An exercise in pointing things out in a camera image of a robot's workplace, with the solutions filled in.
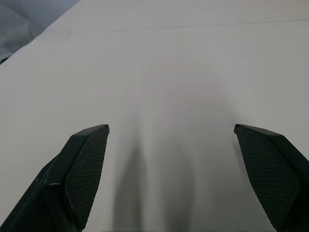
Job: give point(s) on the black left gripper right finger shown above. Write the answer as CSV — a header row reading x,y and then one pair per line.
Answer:
x,y
272,174

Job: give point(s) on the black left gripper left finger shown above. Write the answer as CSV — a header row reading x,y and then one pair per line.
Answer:
x,y
72,174

